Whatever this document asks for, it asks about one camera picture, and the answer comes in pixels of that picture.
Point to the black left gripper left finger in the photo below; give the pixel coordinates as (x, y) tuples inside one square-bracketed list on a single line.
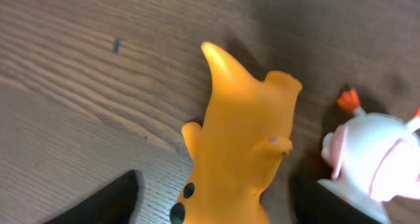
[(116, 203)]

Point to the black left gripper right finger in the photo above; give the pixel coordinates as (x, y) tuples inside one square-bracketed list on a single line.
[(314, 204)]

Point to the orange rubber giraffe toy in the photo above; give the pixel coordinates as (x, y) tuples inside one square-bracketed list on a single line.
[(238, 148)]

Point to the white pink rubber chicken toy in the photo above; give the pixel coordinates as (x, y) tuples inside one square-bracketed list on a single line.
[(374, 157)]

